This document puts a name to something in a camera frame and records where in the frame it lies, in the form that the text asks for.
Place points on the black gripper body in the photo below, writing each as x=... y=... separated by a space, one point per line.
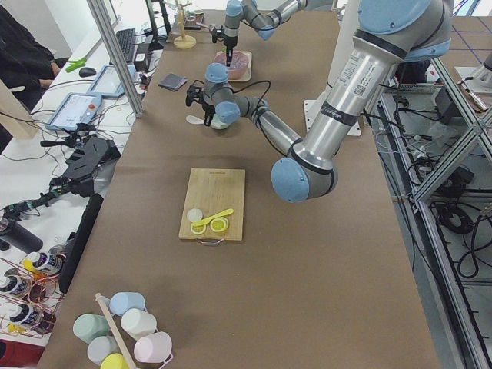
x=208 y=106
x=231 y=41

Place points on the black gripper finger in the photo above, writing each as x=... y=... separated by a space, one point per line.
x=229 y=55
x=207 y=120

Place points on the white ceramic spoon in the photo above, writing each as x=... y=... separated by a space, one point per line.
x=194 y=120

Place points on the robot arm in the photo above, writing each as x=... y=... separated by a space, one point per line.
x=388 y=33
x=237 y=12

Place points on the mint green bowl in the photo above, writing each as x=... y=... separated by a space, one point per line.
x=217 y=124

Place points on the pile of clear ice cubes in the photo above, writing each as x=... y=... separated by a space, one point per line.
x=239 y=60

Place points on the pink bowl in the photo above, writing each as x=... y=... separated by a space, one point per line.
x=235 y=75

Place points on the cream serving tray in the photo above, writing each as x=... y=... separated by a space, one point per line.
x=219 y=73

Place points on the purple cloth underneath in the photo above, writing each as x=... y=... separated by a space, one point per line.
x=181 y=83

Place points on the wooden mug tree stand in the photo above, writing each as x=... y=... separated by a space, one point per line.
x=183 y=41

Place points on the grey folded cloth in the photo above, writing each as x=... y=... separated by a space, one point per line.
x=170 y=82

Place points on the bamboo cutting board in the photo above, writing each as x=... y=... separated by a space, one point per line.
x=213 y=190

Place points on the yellow plastic knife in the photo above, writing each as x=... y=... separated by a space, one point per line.
x=207 y=220

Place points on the black keyboard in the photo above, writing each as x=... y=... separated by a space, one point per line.
x=126 y=40

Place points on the teach pendant far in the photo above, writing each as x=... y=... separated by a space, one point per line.
x=107 y=83

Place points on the teach pendant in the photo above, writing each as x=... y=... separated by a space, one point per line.
x=76 y=108
x=107 y=83

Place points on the lemon slice stack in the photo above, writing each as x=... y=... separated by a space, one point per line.
x=219 y=225

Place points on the single lemon slice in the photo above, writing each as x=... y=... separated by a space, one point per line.
x=198 y=229

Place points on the black computer mouse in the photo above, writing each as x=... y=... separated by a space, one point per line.
x=87 y=72

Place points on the teach pendant near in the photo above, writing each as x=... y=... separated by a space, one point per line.
x=76 y=108

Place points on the white cup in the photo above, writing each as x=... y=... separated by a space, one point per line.
x=138 y=323

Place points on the pink cup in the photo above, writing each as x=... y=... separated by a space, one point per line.
x=154 y=348

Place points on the green cup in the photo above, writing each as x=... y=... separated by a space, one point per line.
x=87 y=327

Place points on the grey blue cup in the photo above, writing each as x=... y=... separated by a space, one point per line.
x=100 y=348

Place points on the yellow cup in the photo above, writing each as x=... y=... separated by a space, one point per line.
x=114 y=361

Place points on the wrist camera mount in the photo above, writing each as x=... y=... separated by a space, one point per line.
x=217 y=33
x=194 y=94

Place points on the aluminium frame post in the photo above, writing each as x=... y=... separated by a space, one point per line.
x=103 y=22

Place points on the copper wire bottle basket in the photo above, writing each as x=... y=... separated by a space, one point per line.
x=37 y=290

